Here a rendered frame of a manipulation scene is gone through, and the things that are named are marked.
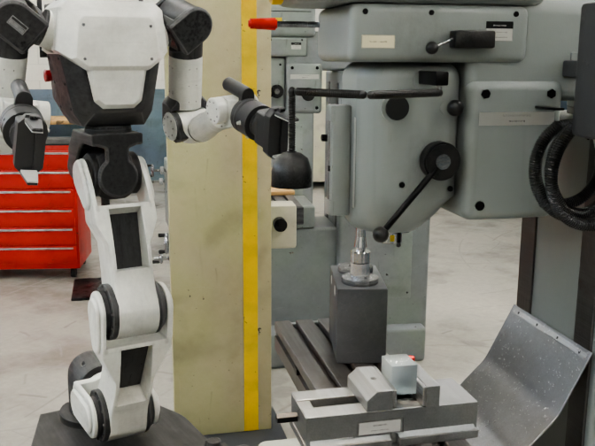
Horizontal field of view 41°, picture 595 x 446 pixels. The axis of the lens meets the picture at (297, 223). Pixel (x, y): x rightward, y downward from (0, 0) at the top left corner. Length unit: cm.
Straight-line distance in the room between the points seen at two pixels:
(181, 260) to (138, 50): 145
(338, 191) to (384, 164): 12
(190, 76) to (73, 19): 37
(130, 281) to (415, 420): 81
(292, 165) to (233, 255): 196
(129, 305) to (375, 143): 83
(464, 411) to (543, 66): 67
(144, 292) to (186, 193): 127
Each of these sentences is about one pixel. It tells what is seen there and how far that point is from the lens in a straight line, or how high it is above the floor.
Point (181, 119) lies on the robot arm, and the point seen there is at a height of 147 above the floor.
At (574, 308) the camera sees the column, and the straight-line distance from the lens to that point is 172.
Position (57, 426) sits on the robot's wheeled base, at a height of 57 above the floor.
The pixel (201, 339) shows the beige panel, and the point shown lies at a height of 47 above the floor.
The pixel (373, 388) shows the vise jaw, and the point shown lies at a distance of 155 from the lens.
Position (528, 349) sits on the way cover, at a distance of 183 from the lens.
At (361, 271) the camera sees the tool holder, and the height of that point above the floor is 114.
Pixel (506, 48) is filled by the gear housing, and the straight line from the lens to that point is 151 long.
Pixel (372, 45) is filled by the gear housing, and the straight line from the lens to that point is 141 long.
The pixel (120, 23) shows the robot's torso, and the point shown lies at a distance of 199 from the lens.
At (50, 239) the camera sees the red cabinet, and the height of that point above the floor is 31.
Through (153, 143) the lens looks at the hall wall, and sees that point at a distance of 1052.
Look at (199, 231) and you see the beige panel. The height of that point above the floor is 93.
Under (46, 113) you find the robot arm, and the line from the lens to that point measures 181.
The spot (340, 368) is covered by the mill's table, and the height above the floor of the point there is 92.
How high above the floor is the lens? 164
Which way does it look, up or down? 12 degrees down
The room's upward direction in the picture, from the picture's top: straight up
